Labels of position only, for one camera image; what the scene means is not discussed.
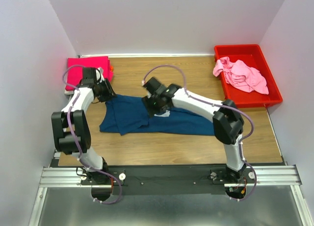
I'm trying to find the navy blue printed t-shirt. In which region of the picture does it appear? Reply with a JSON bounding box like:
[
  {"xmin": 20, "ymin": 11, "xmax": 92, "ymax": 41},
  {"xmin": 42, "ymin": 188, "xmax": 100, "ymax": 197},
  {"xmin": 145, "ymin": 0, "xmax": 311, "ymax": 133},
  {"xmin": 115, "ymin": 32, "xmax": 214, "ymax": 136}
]
[{"xmin": 99, "ymin": 95, "xmax": 214, "ymax": 136}]

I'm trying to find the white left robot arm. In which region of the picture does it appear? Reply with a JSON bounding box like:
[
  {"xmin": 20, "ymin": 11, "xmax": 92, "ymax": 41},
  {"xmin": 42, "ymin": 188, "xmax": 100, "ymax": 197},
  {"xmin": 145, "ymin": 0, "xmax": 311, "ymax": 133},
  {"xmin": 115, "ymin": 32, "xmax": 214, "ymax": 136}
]
[{"xmin": 51, "ymin": 79, "xmax": 116, "ymax": 184}]

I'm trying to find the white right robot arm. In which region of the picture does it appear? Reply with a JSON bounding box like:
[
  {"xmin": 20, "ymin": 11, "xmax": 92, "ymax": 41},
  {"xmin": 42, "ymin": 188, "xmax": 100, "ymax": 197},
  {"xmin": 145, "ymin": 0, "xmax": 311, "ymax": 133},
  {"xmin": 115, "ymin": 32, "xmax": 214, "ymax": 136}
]
[{"xmin": 142, "ymin": 84, "xmax": 245, "ymax": 183}]

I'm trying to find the folded magenta t-shirt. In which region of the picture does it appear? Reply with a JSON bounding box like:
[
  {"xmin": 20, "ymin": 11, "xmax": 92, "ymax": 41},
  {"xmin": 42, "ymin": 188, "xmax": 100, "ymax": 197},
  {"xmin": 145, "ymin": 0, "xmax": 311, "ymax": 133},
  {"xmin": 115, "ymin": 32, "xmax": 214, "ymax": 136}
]
[{"xmin": 67, "ymin": 56, "xmax": 114, "ymax": 88}]

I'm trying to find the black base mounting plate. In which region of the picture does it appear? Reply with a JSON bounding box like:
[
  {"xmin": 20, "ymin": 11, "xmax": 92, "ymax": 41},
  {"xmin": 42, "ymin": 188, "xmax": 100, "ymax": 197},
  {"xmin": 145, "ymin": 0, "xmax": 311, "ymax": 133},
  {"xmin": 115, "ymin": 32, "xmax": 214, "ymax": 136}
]
[{"xmin": 79, "ymin": 165, "xmax": 256, "ymax": 197}]

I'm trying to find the light pink t-shirt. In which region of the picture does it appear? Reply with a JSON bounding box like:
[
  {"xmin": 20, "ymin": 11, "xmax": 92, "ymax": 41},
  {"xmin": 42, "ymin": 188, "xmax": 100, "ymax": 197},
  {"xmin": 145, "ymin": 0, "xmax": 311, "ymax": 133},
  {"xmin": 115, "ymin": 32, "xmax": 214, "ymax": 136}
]
[{"xmin": 213, "ymin": 56, "xmax": 269, "ymax": 95}]

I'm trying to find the red plastic bin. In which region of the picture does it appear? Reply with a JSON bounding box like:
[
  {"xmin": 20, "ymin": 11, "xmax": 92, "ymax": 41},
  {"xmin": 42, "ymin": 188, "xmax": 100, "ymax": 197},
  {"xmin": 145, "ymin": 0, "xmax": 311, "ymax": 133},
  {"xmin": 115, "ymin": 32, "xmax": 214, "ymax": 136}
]
[{"xmin": 214, "ymin": 44, "xmax": 283, "ymax": 108}]

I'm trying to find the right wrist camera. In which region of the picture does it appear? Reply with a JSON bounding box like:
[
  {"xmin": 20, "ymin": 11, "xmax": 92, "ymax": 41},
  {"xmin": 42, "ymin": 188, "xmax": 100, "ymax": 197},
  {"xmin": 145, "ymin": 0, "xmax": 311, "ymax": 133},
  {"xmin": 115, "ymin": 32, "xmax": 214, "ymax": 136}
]
[{"xmin": 143, "ymin": 77, "xmax": 165, "ymax": 96}]

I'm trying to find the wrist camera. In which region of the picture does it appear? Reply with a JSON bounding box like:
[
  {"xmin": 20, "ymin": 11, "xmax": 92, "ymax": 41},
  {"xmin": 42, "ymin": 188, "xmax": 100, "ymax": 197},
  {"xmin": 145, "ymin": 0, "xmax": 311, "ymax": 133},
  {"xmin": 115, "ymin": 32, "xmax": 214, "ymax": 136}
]
[
  {"xmin": 80, "ymin": 67, "xmax": 102, "ymax": 85},
  {"xmin": 143, "ymin": 77, "xmax": 165, "ymax": 96}
]

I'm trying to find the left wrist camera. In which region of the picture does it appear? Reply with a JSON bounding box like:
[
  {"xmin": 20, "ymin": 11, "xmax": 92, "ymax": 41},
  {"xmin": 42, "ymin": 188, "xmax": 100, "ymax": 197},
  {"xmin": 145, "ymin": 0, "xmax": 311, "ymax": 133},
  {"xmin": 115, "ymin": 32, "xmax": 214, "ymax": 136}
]
[{"xmin": 80, "ymin": 67, "xmax": 102, "ymax": 85}]

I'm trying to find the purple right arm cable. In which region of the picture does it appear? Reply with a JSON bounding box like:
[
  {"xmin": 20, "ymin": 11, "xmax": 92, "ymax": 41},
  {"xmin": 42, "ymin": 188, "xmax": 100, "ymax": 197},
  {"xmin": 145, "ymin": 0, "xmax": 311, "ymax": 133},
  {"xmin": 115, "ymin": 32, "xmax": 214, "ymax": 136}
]
[{"xmin": 142, "ymin": 65, "xmax": 258, "ymax": 202}]

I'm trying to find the aluminium extrusion rail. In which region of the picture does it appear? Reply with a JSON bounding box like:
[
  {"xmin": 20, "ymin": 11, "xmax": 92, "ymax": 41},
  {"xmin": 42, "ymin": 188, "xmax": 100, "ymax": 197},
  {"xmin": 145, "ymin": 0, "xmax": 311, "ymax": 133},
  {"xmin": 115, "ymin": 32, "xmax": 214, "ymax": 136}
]
[{"xmin": 39, "ymin": 166, "xmax": 302, "ymax": 188}]

